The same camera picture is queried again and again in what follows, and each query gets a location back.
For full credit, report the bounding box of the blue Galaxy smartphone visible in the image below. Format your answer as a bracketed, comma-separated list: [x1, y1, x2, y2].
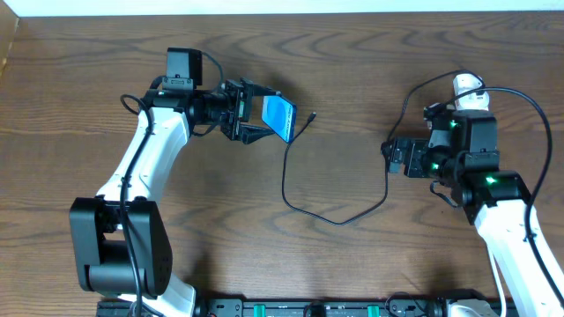
[262, 95, 297, 144]

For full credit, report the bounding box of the black USB charging cable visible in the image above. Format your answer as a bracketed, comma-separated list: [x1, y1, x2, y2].
[281, 69, 486, 226]

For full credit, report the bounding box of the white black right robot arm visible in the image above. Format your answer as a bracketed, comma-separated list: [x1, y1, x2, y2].
[381, 110, 563, 316]

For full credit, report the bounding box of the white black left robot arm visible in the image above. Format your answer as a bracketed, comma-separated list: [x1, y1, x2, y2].
[69, 48, 281, 316]

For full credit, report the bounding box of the white USB charger adapter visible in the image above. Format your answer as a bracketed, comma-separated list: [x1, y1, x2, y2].
[456, 92, 490, 111]

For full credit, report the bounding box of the white power strip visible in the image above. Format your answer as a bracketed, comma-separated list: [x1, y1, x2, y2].
[453, 73, 484, 97]

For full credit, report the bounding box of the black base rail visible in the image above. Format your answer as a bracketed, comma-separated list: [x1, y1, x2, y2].
[95, 298, 521, 317]

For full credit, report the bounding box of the white power strip cord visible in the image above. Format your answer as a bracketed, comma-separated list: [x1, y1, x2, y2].
[486, 246, 508, 317]

